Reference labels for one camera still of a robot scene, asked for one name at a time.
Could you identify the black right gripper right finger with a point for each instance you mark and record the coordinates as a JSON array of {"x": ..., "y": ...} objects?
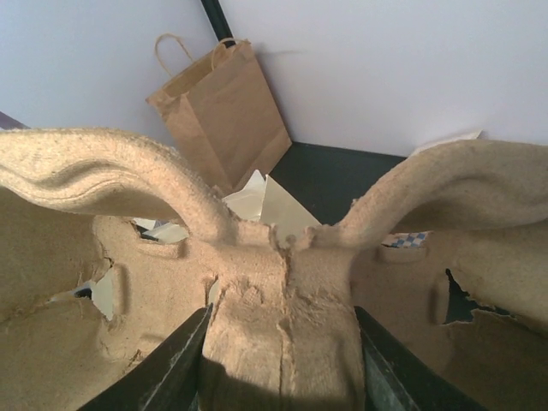
[{"x": 397, "y": 380}]

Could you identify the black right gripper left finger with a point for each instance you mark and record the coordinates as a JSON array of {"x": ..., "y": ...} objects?
[{"x": 167, "y": 379}]

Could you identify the single brown cup carrier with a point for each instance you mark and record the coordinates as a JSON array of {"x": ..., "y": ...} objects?
[{"x": 283, "y": 333}]

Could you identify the cream paper bag with handles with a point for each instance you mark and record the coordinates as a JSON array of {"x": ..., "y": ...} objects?
[{"x": 262, "y": 200}]

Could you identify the blue checkered paper bag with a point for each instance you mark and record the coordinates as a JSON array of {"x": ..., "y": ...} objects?
[{"x": 406, "y": 240}]

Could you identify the white flat paper bag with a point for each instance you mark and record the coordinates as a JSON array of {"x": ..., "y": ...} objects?
[{"x": 470, "y": 135}]

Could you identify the standing brown paper bag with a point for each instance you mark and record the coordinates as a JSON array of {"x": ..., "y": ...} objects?
[{"x": 223, "y": 117}]

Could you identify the black left frame post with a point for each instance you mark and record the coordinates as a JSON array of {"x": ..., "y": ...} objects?
[{"x": 217, "y": 19}]

